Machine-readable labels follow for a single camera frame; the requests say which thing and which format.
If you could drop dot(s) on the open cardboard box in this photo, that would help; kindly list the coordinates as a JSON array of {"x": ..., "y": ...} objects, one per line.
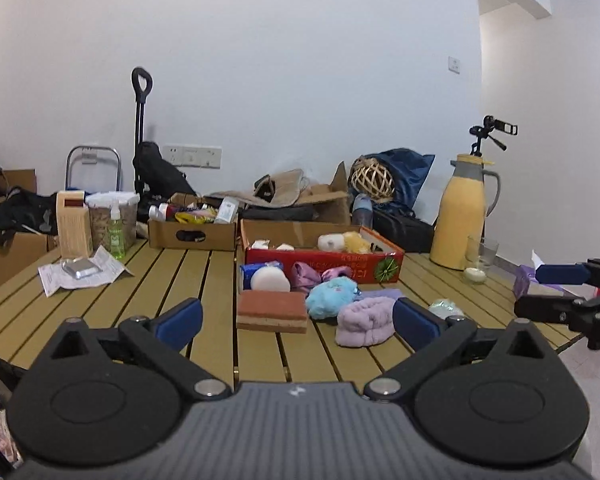
[{"x": 330, "y": 205}]

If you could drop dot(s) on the white round sponge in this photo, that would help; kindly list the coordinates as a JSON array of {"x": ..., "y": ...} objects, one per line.
[{"x": 271, "y": 280}]

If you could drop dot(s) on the purple satin scrunchie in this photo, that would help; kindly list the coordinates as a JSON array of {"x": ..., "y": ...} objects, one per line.
[{"x": 305, "y": 274}]

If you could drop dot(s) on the yellow plush toy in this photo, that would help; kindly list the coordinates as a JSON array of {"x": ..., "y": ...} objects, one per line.
[{"x": 357, "y": 243}]

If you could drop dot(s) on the yellow packet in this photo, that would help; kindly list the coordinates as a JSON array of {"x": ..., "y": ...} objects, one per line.
[{"x": 192, "y": 217}]

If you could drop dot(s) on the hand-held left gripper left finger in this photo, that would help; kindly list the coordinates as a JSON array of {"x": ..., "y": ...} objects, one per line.
[{"x": 180, "y": 322}]

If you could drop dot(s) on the clear container white lid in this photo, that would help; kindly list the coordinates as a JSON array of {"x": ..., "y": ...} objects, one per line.
[{"x": 99, "y": 225}]

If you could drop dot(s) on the dark flat bag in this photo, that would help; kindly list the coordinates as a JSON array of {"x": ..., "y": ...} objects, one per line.
[{"x": 280, "y": 213}]

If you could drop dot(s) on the black bag on box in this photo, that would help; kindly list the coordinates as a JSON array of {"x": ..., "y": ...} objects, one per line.
[{"x": 20, "y": 210}]

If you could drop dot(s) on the metal folding stool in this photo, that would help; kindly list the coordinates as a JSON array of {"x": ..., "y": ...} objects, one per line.
[{"x": 92, "y": 148}]

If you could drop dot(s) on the tan carton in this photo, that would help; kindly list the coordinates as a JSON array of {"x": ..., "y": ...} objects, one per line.
[{"x": 72, "y": 230}]

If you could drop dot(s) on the blue packet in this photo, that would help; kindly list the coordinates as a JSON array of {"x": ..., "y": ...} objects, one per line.
[{"x": 247, "y": 272}]

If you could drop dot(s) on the blue bag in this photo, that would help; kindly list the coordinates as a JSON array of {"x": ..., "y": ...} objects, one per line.
[{"x": 410, "y": 175}]

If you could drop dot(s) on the red cardboard box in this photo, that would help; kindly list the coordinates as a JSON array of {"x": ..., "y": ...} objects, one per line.
[{"x": 330, "y": 262}]

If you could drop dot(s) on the white light switch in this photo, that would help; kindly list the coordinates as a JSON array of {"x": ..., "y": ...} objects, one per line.
[{"x": 454, "y": 65}]

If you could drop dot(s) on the green spray bottle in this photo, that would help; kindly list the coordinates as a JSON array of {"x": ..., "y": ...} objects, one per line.
[{"x": 116, "y": 240}]

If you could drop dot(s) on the yellow thermos jug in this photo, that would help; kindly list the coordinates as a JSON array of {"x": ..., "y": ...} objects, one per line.
[{"x": 460, "y": 220}]

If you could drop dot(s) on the large cardboard box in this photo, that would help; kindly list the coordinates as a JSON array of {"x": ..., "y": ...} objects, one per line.
[{"x": 10, "y": 255}]

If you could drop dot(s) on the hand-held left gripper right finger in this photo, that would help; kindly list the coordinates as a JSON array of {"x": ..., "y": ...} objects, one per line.
[{"x": 415, "y": 322}]

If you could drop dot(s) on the white yarn roll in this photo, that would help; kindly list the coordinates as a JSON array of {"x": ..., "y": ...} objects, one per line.
[{"x": 331, "y": 242}]

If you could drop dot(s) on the black backpack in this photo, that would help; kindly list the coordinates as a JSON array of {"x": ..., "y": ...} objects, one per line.
[{"x": 155, "y": 170}]

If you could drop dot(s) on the black tripod with camera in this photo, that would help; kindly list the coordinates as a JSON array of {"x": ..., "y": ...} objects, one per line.
[{"x": 487, "y": 127}]

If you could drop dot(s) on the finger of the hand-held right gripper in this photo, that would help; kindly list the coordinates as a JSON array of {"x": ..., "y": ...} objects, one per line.
[
  {"x": 562, "y": 273},
  {"x": 550, "y": 310}
]

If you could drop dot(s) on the silver foil packet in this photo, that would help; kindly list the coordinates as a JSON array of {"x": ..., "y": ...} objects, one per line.
[{"x": 82, "y": 267}]

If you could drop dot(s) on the purple fluffy headband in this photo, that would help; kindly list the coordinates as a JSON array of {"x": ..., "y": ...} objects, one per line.
[{"x": 360, "y": 322}]

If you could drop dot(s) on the brown cardboard box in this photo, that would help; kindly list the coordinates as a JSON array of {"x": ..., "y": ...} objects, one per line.
[{"x": 220, "y": 237}]

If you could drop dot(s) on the orange sponge block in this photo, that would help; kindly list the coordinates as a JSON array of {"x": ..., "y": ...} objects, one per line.
[{"x": 270, "y": 307}]

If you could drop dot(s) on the blue water bottle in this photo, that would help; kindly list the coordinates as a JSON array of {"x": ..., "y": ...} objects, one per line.
[{"x": 362, "y": 210}]

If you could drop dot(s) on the clear glass cup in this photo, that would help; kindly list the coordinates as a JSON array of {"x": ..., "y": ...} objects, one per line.
[{"x": 480, "y": 255}]

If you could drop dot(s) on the purple tissue pack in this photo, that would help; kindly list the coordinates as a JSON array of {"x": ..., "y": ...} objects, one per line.
[{"x": 522, "y": 282}]

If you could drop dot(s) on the wicker ball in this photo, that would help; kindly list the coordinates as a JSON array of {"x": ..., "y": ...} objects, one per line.
[{"x": 372, "y": 180}]

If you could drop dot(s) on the white wall socket strip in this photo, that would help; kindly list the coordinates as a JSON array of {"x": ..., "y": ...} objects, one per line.
[{"x": 192, "y": 156}]

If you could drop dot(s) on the small white soft item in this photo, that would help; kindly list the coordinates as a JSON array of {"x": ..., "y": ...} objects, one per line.
[{"x": 285, "y": 247}]

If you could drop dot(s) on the blue plush toy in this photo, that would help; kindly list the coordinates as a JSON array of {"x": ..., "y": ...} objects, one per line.
[{"x": 330, "y": 297}]

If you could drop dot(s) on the beige bag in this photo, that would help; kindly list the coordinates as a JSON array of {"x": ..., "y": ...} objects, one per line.
[{"x": 290, "y": 185}]

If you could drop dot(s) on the printed paper sheet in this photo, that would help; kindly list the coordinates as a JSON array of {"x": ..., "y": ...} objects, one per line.
[{"x": 111, "y": 273}]

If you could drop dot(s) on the pink satin scrunchie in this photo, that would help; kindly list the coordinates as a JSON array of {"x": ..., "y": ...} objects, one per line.
[{"x": 336, "y": 273}]

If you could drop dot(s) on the purple cloth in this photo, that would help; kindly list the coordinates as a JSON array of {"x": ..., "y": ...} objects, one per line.
[{"x": 380, "y": 293}]

